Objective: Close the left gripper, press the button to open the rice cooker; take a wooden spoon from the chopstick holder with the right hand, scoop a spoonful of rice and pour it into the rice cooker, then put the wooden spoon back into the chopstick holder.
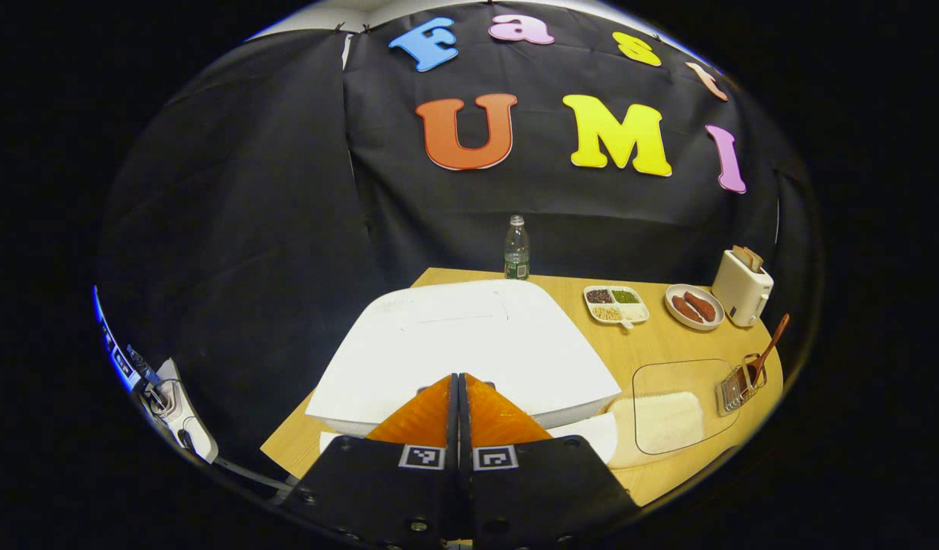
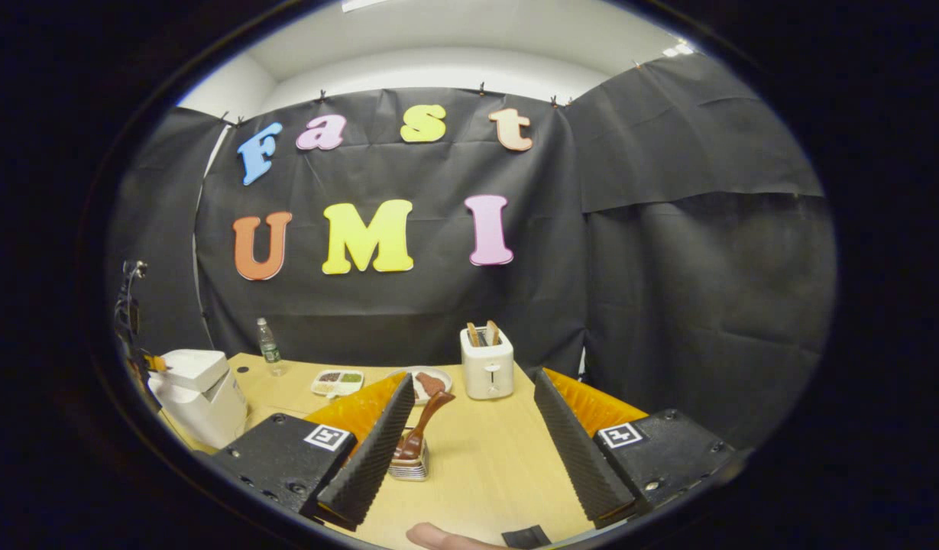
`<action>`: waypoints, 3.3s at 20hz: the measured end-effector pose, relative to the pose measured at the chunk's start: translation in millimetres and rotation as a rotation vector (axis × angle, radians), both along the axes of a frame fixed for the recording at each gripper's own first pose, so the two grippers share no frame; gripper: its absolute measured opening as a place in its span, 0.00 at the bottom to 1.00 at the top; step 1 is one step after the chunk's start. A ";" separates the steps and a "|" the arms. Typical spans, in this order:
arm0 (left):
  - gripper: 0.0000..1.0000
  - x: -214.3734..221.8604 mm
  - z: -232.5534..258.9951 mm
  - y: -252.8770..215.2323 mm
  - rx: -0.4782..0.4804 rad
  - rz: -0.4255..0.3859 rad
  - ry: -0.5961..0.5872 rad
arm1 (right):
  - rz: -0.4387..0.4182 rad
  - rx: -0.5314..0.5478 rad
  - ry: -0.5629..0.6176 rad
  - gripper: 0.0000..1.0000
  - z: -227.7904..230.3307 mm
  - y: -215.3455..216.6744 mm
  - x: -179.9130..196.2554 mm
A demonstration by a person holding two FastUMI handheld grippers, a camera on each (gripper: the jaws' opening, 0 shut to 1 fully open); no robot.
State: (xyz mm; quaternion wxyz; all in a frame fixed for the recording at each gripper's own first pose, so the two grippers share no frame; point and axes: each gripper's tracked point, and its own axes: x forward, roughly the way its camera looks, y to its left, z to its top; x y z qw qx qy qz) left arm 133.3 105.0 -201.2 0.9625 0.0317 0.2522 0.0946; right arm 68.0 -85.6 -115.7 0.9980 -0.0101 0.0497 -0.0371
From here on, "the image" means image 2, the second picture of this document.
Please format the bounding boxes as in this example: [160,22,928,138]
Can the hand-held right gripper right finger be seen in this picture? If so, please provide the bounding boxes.
[532,368,737,529]

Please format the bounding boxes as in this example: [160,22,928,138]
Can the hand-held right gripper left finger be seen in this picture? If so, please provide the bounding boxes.
[209,373,416,532]

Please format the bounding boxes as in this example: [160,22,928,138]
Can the metal wire chopstick holder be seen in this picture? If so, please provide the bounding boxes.
[387,432,430,482]

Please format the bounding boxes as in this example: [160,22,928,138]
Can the brown wooden spoon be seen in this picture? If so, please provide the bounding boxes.
[393,391,456,463]

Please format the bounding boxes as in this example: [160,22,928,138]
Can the white rice cooker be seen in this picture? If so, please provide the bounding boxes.
[148,349,248,450]

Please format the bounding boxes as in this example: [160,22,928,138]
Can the white divided dish of beans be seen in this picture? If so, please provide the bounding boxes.
[311,370,364,398]

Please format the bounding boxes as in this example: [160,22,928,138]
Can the round white plate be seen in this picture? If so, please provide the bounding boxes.
[393,366,453,404]

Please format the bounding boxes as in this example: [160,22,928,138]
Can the clear water bottle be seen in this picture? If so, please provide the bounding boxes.
[256,318,287,377]

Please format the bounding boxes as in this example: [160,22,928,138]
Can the cream toaster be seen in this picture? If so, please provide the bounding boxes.
[460,327,515,400]

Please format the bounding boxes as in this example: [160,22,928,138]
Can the black backdrop cloth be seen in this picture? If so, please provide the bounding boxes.
[106,53,837,451]

